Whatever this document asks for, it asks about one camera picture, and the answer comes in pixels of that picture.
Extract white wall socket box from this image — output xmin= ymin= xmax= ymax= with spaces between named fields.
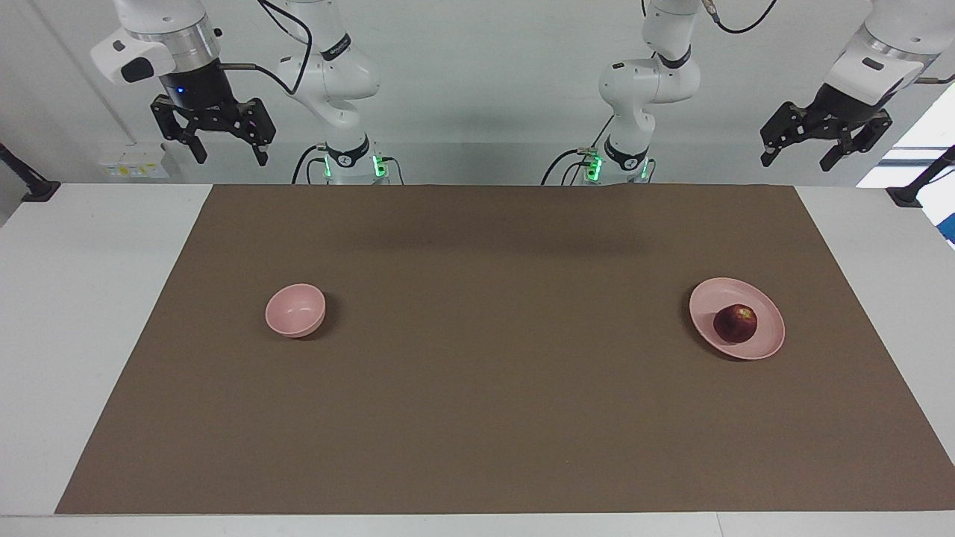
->
xmin=97 ymin=143 xmax=171 ymax=180

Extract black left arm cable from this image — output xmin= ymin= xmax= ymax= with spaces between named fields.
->
xmin=701 ymin=0 xmax=955 ymax=84

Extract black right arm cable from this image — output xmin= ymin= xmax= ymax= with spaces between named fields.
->
xmin=219 ymin=0 xmax=314 ymax=96

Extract pink bowl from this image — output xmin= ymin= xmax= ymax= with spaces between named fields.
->
xmin=265 ymin=283 xmax=327 ymax=339

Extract black left base cables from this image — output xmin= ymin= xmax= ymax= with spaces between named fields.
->
xmin=542 ymin=148 xmax=599 ymax=186

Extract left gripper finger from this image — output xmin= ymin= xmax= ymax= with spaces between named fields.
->
xmin=818 ymin=110 xmax=894 ymax=173
xmin=760 ymin=101 xmax=808 ymax=167

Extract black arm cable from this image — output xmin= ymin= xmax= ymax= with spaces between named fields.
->
xmin=701 ymin=0 xmax=955 ymax=84
xmin=219 ymin=0 xmax=314 ymax=96

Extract black clamp mount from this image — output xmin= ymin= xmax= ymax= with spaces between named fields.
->
xmin=886 ymin=144 xmax=955 ymax=209
xmin=0 ymin=142 xmax=62 ymax=204

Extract pink plate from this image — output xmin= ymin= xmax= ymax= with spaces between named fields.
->
xmin=689 ymin=277 xmax=786 ymax=361

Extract black base cables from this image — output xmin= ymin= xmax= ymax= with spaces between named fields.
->
xmin=542 ymin=148 xmax=599 ymax=186
xmin=291 ymin=144 xmax=405 ymax=186

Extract red apple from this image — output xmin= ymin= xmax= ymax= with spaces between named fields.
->
xmin=713 ymin=303 xmax=759 ymax=345

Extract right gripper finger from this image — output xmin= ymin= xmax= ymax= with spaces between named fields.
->
xmin=238 ymin=96 xmax=278 ymax=167
xmin=151 ymin=95 xmax=209 ymax=166

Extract brown table mat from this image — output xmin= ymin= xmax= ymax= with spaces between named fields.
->
xmin=54 ymin=184 xmax=955 ymax=515

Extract black right base cables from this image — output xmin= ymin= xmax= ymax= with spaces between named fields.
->
xmin=291 ymin=144 xmax=405 ymax=186

